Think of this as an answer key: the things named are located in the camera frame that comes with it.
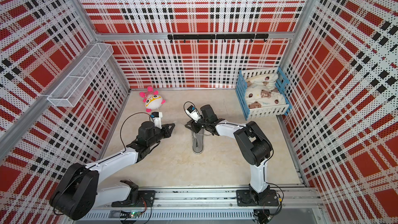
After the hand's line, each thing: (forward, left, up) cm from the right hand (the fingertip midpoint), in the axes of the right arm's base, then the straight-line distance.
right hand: (189, 123), depth 91 cm
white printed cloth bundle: (+24, -48, +1) cm, 53 cm away
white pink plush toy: (+20, +27, -1) cm, 34 cm away
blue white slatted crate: (+28, -62, +4) cm, 68 cm away
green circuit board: (-44, +22, -6) cm, 49 cm away
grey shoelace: (-5, -3, -3) cm, 7 cm away
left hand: (-3, +6, +4) cm, 8 cm away
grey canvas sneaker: (-10, -5, -4) cm, 12 cm away
